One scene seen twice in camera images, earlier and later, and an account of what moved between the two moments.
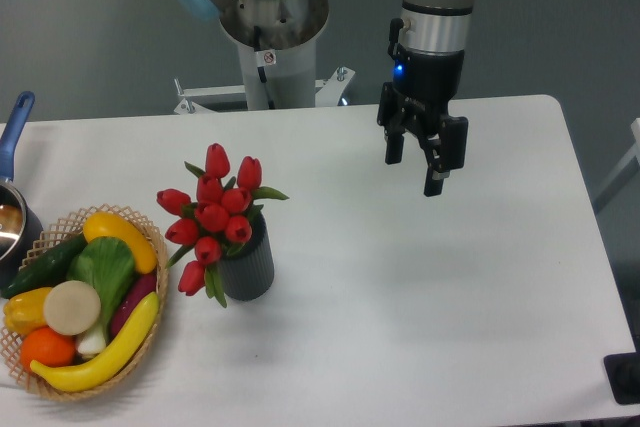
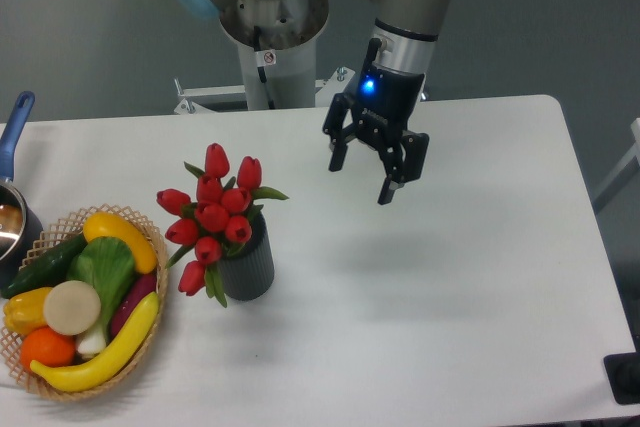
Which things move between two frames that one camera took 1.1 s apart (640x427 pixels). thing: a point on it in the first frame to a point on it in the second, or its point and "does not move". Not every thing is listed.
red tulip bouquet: (216, 220) does not move
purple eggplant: (142, 286) does not move
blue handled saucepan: (21, 229) does not move
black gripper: (423, 86) to (386, 99)
